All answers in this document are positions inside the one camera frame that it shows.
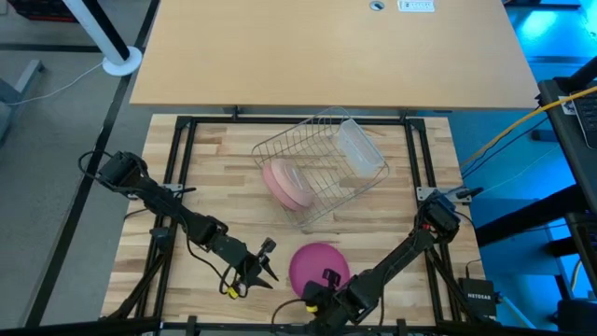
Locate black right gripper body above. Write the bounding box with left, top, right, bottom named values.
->
left=305, top=269, right=369, bottom=328

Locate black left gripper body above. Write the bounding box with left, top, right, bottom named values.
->
left=227, top=238, right=277, bottom=299

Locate magenta plastic plate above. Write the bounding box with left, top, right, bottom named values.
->
left=287, top=241, right=352, bottom=299

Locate salmon pink plastic plate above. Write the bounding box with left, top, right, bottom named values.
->
left=261, top=162, right=304, bottom=213

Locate peach plastic plate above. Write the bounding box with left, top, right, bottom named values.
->
left=271, top=157, right=317, bottom=209

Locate translucent plastic cutlery caddy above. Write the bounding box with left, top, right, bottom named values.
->
left=331, top=119, right=387, bottom=179

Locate beige wooden desk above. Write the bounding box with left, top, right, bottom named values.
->
left=129, top=0, right=541, bottom=111

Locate white pole with round base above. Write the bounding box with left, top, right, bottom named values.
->
left=62, top=0, right=144, bottom=77

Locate black equipment cart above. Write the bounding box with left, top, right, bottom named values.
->
left=535, top=55, right=597, bottom=336

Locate grey furniture base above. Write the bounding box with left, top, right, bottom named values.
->
left=0, top=59, right=47, bottom=146

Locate white power strip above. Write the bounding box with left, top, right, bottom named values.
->
left=396, top=0, right=436, bottom=14

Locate dark crate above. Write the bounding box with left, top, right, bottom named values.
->
left=7, top=0, right=78, bottom=23

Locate grey wire dish rack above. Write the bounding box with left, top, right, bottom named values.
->
left=250, top=105, right=391, bottom=229

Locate black Netgear network switch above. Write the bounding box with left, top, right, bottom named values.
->
left=456, top=277, right=498, bottom=319

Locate black aluminium table frame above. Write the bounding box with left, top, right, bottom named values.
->
left=134, top=115, right=467, bottom=328

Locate white floor cable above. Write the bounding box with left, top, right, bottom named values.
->
left=7, top=61, right=104, bottom=106

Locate yellow cable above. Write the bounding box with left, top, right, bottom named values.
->
left=461, top=85, right=597, bottom=165

